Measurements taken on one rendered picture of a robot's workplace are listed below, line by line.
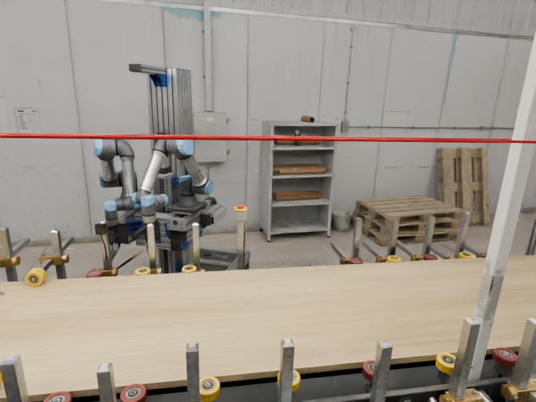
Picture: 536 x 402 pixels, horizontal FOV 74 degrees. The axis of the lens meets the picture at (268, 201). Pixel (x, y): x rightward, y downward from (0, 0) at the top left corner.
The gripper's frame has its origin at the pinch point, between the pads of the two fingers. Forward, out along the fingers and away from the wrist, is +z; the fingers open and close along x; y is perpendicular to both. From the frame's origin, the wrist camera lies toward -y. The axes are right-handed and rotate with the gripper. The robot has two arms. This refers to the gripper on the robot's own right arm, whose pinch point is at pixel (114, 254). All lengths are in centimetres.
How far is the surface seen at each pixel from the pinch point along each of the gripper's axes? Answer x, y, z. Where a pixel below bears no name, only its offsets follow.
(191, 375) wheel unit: -55, -141, -26
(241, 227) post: -80, -32, -29
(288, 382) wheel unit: -84, -141, -20
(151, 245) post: -29.4, -32.2, -19.6
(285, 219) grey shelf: -173, 249, 72
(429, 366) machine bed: -150, -120, 1
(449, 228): -391, 184, 67
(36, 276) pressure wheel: 23, -52, -14
